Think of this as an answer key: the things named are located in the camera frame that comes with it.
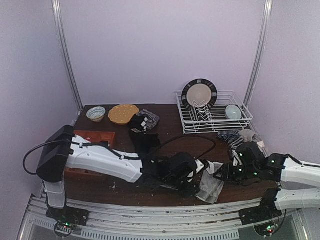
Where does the grey white underwear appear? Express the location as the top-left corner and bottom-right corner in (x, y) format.
(195, 162), (225, 204)

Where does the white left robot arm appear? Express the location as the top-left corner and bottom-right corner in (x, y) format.
(22, 125), (209, 221)

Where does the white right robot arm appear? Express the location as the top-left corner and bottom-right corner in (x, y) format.
(213, 142), (320, 225)

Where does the blue striped underwear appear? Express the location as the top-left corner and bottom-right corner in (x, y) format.
(217, 130), (244, 149)

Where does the black underwear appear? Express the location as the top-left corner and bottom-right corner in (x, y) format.
(128, 114), (161, 154)

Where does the grey underwear pile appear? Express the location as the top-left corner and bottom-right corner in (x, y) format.
(137, 109), (160, 130)

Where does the grey cloth by rack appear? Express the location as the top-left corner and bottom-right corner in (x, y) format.
(238, 129), (261, 143)

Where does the light green bowl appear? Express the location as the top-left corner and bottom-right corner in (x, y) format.
(225, 104), (242, 120)

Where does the yellow dotted plate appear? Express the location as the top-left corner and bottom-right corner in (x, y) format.
(108, 104), (140, 125)

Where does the black rimmed beige plate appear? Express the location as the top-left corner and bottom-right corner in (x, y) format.
(181, 78), (218, 111)

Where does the brown wooden organizer box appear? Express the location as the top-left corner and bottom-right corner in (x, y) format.
(63, 130), (117, 179)

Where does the blue patterned bowl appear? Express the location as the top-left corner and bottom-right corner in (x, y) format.
(86, 106), (106, 123)

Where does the metal front rail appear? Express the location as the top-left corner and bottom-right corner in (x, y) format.
(17, 196), (312, 240)

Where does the white wire dish rack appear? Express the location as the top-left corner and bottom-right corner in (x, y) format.
(176, 90), (253, 134)

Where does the right metal corner post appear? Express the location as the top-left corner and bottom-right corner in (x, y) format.
(243, 0), (273, 107)

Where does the metal corner post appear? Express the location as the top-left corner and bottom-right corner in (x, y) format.
(51, 0), (84, 112)
(243, 0), (273, 107)

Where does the left metal corner post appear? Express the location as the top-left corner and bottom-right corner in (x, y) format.
(51, 0), (84, 112)

